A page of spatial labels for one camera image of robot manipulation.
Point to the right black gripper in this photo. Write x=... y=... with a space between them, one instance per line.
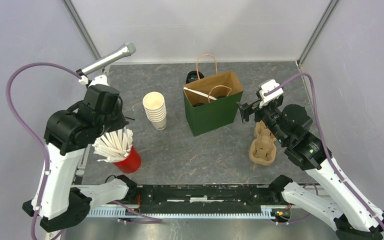
x=246 y=109

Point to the green paper bag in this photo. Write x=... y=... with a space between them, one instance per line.
x=214 y=114

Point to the white paper straw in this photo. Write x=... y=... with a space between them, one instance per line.
x=209 y=97

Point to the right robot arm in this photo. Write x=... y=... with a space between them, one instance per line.
x=349 y=214

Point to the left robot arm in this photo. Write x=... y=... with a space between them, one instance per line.
x=67 y=135

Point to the brown cardboard cup carriers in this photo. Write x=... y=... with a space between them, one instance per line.
x=263 y=149

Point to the stack of black lids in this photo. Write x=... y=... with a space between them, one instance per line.
x=193 y=76

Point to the stack of white paper cups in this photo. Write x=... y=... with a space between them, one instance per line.
x=155 y=109

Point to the silver microphone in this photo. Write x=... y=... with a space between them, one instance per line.
x=126 y=50

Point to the red cup with straws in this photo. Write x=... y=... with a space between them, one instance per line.
x=117 y=148

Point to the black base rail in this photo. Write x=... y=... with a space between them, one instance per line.
x=211 y=201

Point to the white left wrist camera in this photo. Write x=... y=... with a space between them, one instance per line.
x=98 y=80

